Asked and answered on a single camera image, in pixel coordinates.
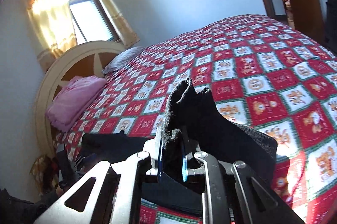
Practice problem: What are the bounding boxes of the black pants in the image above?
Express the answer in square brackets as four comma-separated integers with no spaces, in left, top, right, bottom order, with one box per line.
[79,76,278,217]

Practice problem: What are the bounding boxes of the pink folded blanket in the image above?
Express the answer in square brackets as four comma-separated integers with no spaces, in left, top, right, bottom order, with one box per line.
[45,76,107,132]

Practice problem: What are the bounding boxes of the cream round headboard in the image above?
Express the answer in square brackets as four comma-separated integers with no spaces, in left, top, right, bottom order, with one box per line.
[34,41,125,158]

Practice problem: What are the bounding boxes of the grey striped pillow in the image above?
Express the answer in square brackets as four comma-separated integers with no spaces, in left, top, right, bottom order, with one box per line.
[102,46,144,75]

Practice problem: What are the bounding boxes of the red patchwork bed quilt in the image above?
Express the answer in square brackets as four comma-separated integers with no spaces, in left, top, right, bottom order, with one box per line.
[54,15,336,223]

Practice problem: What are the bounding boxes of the window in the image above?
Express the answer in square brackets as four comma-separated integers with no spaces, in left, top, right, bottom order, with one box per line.
[68,0,118,45]

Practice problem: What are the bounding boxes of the yellow curtain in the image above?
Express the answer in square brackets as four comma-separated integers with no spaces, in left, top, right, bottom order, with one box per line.
[22,0,139,71]

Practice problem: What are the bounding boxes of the black suitcase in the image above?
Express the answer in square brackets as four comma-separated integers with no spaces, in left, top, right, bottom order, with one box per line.
[325,0,337,53]

